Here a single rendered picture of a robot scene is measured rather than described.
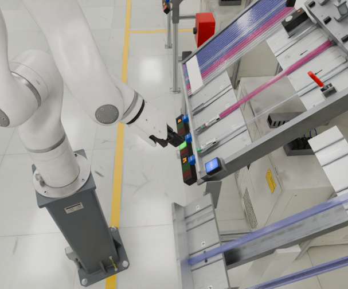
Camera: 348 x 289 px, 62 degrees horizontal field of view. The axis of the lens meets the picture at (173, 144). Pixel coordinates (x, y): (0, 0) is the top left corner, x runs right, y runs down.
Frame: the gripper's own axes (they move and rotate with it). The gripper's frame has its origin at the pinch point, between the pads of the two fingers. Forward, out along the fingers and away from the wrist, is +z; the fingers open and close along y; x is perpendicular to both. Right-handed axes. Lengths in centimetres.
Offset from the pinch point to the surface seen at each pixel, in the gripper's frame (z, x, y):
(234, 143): 21.5, 7.2, -7.0
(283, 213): 66, 0, -1
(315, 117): 22.3, 31.6, -0.6
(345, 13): 15, 52, -21
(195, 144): 19.4, -6.1, -14.2
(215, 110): 21.5, 3.7, -26.2
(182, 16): 61, -23, -216
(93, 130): 33, -100, -101
